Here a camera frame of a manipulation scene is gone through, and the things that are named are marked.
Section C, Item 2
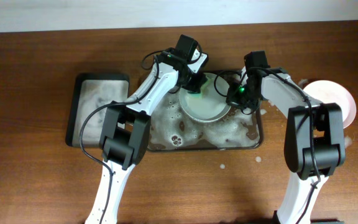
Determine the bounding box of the green and yellow sponge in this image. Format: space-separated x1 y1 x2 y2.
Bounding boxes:
194 78 210 98

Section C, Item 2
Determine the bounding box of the pale grey plate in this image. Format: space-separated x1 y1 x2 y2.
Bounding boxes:
179 73 231 123

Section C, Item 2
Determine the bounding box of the pale pink plate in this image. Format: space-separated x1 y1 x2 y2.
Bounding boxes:
303 80 357 128

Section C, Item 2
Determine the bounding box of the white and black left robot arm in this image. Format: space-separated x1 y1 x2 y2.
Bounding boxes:
85 50 208 223

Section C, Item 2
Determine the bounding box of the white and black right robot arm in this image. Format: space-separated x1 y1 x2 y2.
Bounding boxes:
227 67 346 223

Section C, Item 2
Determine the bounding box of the large black soapy tray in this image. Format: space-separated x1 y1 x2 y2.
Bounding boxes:
146 70 264 152

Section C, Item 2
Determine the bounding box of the small black soapy tray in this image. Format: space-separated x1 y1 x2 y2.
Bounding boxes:
65 73 129 147

